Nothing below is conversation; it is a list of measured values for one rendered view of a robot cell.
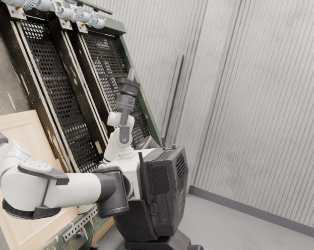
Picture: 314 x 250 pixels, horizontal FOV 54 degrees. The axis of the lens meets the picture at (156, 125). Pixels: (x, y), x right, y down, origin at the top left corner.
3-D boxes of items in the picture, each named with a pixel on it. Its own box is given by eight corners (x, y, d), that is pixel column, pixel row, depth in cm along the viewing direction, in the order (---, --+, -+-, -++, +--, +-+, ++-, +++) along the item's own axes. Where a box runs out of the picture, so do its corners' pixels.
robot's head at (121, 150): (131, 147, 124) (127, 125, 123) (135, 151, 114) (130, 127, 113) (115, 150, 123) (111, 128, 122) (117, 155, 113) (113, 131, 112)
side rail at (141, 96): (151, 151, 286) (162, 147, 282) (108, 39, 280) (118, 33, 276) (154, 149, 293) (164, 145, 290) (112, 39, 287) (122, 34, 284)
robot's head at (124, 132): (129, 144, 121) (130, 125, 120) (132, 148, 112) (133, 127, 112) (113, 144, 119) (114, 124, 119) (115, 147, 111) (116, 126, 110)
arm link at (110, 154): (117, 135, 157) (107, 167, 163) (102, 137, 149) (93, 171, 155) (132, 145, 152) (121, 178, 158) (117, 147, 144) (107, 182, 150)
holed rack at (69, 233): (64, 242, 135) (65, 241, 135) (62, 235, 135) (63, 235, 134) (166, 150, 290) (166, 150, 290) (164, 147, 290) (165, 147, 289)
